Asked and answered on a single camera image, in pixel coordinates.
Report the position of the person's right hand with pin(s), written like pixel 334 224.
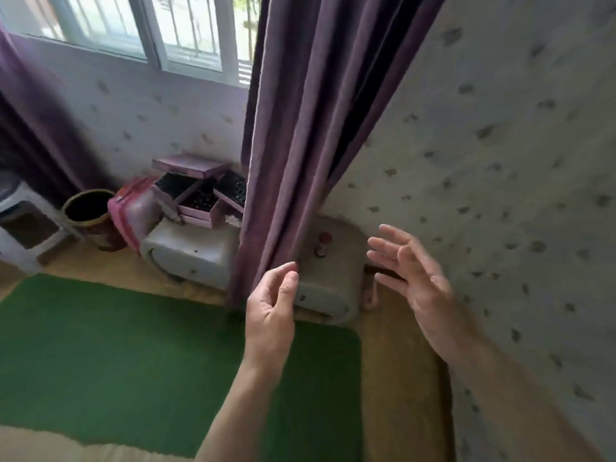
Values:
pixel 428 303

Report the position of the person's left hand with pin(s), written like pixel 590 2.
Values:
pixel 267 327

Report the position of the person's right thumb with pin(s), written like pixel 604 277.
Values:
pixel 413 264

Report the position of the person's right little finger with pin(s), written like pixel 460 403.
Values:
pixel 390 282

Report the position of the person's right middle finger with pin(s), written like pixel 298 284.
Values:
pixel 384 245

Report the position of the person's left thumb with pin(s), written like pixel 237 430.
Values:
pixel 288 291

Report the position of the person's left forearm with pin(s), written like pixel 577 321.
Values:
pixel 240 418

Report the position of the person's right forearm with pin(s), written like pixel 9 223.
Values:
pixel 505 404

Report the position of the small red bottle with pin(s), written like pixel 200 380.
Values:
pixel 323 242

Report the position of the grey low cabinet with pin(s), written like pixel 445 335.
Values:
pixel 192 250

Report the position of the wide purple curtain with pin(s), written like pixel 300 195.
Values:
pixel 308 139

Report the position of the pink jewellery box with drawers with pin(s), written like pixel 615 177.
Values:
pixel 197 192

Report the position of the pink plastic container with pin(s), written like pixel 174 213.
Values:
pixel 132 211

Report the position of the green floor mat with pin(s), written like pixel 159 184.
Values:
pixel 120 360

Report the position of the brown waste bin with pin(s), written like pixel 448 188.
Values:
pixel 91 211

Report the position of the beige cloth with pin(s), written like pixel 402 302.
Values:
pixel 72 447

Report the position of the white plastic stool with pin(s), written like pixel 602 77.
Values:
pixel 24 226

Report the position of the narrow purple curtain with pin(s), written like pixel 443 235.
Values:
pixel 33 139

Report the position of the white framed window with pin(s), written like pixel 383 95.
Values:
pixel 144 28

